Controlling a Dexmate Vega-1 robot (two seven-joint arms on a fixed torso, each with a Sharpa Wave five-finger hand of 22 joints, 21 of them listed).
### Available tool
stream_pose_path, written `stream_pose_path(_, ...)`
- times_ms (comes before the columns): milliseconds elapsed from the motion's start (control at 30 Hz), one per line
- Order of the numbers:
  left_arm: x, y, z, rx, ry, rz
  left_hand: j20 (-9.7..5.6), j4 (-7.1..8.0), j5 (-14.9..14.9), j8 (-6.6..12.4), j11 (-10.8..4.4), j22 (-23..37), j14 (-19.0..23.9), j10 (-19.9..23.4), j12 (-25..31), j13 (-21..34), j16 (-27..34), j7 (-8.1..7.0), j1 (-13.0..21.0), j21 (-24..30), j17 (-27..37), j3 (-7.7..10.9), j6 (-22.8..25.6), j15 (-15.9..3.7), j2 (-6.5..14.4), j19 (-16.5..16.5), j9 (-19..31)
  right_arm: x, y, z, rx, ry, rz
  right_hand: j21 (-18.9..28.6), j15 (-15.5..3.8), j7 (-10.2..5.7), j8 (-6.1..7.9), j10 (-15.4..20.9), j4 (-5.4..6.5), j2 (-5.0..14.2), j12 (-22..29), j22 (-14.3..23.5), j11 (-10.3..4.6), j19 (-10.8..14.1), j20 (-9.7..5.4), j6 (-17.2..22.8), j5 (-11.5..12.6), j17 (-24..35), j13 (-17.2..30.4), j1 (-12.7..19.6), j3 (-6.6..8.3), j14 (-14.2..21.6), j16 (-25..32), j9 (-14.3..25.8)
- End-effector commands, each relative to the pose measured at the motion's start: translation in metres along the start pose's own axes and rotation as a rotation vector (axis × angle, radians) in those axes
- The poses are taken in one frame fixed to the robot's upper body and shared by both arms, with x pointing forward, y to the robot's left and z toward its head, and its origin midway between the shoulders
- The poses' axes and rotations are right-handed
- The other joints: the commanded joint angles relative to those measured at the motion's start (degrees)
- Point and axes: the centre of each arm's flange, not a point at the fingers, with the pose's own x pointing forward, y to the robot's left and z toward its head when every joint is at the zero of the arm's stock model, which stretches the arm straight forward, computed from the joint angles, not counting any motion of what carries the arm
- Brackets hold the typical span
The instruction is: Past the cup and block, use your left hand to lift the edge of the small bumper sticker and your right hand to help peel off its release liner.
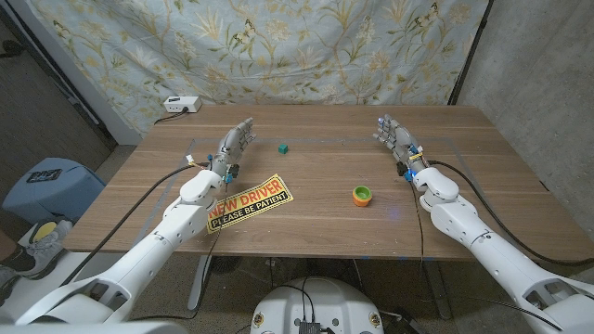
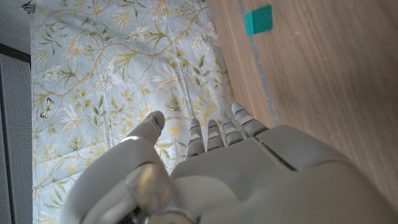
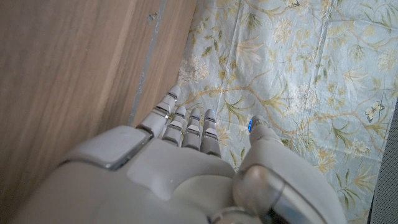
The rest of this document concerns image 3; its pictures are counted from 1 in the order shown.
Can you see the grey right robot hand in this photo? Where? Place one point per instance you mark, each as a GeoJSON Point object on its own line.
{"type": "Point", "coordinates": [174, 174]}

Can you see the grey tape strip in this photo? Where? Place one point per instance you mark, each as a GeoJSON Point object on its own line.
{"type": "Point", "coordinates": [146, 62]}

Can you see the floral light blue backdrop cloth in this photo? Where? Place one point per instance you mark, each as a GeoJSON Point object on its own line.
{"type": "Point", "coordinates": [280, 62]}

